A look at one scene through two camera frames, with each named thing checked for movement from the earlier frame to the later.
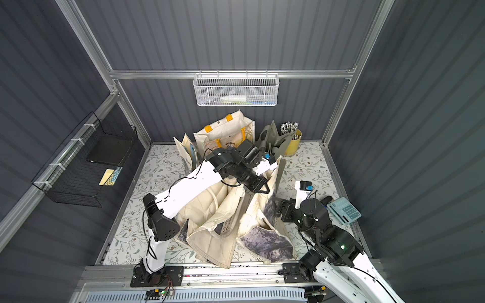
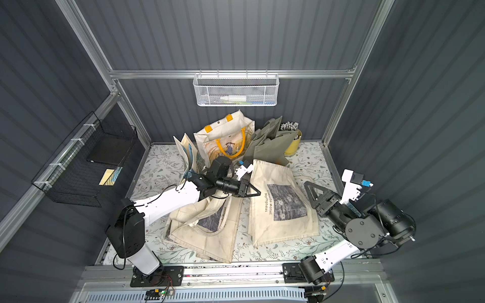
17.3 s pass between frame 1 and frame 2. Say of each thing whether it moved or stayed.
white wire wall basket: stayed
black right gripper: moved
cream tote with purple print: moved
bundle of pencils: stayed
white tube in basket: stayed
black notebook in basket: stayed
